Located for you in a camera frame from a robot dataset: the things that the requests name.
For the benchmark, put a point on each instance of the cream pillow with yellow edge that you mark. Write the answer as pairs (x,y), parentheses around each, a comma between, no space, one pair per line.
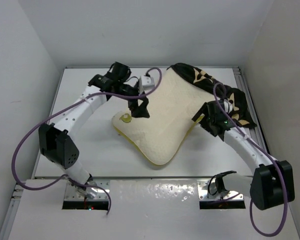
(171,108)

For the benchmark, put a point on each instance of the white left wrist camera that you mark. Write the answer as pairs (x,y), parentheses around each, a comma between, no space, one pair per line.
(146,83)

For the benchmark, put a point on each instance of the black pillowcase with beige flowers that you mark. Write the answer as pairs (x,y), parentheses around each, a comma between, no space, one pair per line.
(200,79)

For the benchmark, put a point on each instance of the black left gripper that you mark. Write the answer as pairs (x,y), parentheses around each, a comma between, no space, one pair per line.
(138,111)

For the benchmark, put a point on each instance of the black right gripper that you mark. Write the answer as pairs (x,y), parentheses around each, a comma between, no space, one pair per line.
(202,110)

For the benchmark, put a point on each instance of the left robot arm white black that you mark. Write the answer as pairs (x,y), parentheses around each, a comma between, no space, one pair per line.
(56,140)

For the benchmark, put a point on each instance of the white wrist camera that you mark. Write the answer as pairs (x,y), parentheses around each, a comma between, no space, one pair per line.
(227,106)
(146,83)

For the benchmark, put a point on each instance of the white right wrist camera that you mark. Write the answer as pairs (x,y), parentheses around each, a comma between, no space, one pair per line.
(227,106)

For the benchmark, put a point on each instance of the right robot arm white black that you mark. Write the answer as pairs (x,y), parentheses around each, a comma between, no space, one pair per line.
(271,178)

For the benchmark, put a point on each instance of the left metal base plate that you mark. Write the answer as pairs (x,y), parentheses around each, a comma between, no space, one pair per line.
(98,193)

